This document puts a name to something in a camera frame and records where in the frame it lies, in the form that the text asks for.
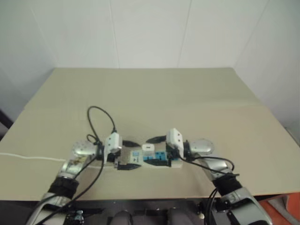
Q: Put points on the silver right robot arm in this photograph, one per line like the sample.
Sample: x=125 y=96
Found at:
x=218 y=167

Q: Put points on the small blue-grey knob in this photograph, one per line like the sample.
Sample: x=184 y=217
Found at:
x=78 y=214

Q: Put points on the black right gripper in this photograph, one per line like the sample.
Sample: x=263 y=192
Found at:
x=171 y=155

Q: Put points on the white charger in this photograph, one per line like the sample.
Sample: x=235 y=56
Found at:
x=147 y=150

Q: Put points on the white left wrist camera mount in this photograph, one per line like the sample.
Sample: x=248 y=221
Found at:
x=112 y=141

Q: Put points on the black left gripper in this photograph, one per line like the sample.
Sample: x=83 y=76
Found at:
x=117 y=159

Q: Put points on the dark rounded shape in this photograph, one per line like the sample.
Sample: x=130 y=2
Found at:
x=122 y=218

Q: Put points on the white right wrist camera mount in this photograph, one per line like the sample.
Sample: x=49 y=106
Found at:
x=174 y=138

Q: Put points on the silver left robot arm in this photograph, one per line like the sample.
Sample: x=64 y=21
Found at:
x=70 y=164

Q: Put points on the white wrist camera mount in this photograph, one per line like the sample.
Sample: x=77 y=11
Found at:
x=112 y=141
x=174 y=138

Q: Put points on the black frame under table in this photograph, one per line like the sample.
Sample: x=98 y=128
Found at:
x=150 y=212

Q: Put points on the white power strip blue sockets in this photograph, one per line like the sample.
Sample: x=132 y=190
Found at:
x=161 y=155

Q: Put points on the orange object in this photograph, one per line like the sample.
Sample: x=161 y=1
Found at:
x=286 y=208

